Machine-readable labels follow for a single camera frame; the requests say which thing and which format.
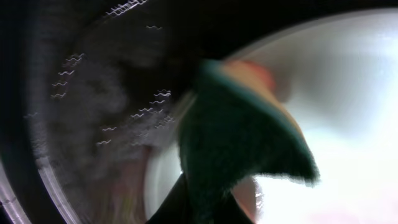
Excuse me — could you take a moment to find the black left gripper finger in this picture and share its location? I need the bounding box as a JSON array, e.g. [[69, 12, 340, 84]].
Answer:
[[146, 174, 192, 224]]

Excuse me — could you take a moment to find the green scrubbing sponge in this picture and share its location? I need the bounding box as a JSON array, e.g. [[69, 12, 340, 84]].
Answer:
[[178, 60, 319, 223]]

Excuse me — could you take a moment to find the round black serving tray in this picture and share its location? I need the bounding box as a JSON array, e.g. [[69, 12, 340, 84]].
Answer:
[[1, 1, 397, 223]]

